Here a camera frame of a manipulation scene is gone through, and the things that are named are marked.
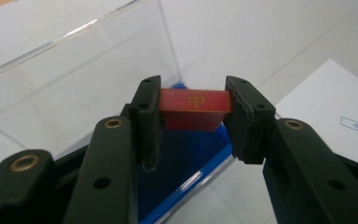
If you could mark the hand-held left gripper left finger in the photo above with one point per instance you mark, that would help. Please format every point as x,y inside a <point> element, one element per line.
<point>146,124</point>

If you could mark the large white table cover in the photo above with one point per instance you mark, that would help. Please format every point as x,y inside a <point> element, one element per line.
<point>261,34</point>

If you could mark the red stamp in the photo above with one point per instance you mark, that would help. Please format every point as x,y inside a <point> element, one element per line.
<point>195,107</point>

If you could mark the small white paper sheet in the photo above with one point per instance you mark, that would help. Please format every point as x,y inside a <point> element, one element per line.
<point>329,105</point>

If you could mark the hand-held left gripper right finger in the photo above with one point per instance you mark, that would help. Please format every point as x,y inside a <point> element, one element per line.
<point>248,124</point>

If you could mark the blue case with clear lid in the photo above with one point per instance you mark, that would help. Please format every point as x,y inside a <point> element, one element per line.
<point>180,155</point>

